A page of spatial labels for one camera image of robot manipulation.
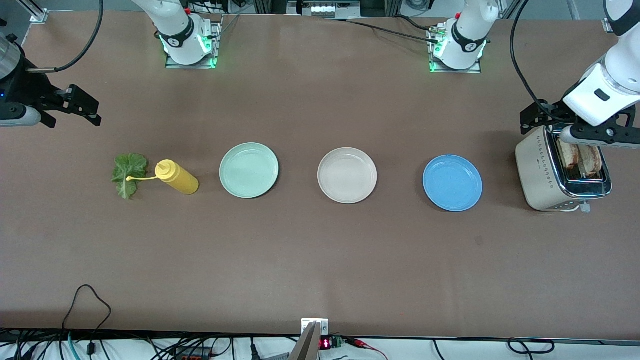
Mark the toasted bread slice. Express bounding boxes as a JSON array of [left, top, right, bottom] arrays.
[[556, 140, 581, 172], [577, 144, 604, 179]]

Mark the green lettuce leaf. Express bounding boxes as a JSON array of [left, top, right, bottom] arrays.
[[111, 153, 149, 200]]

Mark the yellow mustard squeeze bottle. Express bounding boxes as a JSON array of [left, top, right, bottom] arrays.
[[126, 159, 200, 196]]

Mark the blue plate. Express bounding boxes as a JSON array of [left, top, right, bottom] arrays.
[[422, 154, 484, 213]]

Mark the pale green plate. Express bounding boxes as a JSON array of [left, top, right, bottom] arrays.
[[219, 142, 280, 199]]

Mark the beige plate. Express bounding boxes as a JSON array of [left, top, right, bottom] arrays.
[[317, 147, 378, 205]]

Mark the beige chrome toaster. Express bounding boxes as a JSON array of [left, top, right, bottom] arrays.
[[515, 118, 613, 213]]

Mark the white power strip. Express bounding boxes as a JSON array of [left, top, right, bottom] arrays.
[[287, 0, 361, 18]]

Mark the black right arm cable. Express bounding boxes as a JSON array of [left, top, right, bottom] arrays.
[[27, 0, 105, 74]]

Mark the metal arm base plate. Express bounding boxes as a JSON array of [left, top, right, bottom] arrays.
[[165, 14, 223, 70], [427, 25, 483, 75]]

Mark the black cable across table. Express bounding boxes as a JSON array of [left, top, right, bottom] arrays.
[[324, 15, 443, 45]]

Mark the black coiled cable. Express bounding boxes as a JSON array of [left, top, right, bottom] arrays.
[[507, 338, 556, 355]]

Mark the thin black looped cable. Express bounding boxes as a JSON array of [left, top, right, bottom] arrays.
[[62, 284, 112, 357]]

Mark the red clip wire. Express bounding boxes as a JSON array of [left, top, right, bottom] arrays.
[[345, 337, 388, 360]]

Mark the grey metal camera mount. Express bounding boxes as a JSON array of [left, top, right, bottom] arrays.
[[289, 318, 330, 360]]

